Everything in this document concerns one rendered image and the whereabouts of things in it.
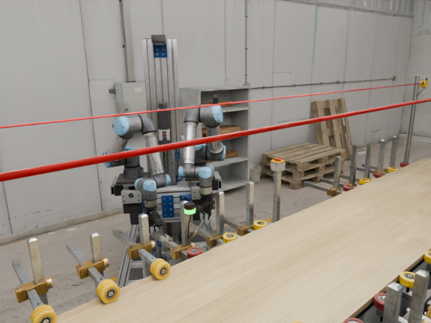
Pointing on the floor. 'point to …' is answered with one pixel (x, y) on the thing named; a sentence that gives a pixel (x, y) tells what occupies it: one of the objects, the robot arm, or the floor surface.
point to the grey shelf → (240, 162)
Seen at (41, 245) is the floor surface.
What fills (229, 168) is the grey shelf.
